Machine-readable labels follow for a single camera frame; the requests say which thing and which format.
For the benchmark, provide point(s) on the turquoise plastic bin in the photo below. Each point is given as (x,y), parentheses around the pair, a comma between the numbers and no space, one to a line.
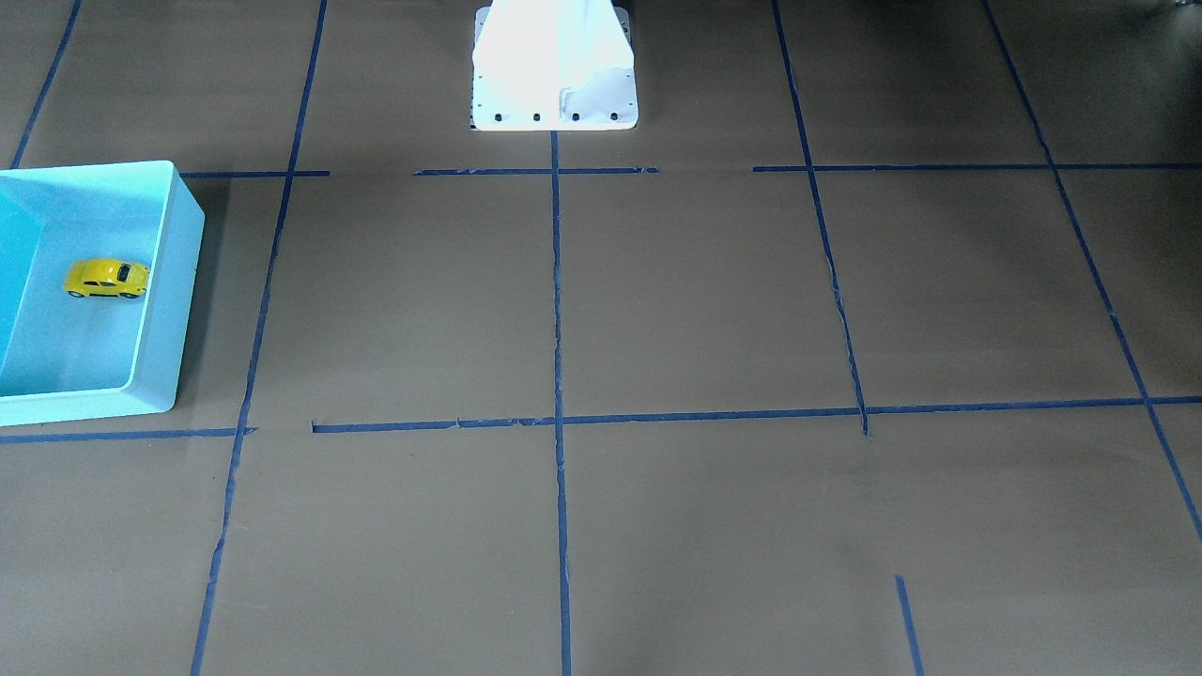
(68,359)

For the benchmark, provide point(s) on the yellow beetle toy car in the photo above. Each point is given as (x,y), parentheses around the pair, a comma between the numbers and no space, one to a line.
(107,277)

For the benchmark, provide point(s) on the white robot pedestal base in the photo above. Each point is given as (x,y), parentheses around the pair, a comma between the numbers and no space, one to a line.
(553,66)

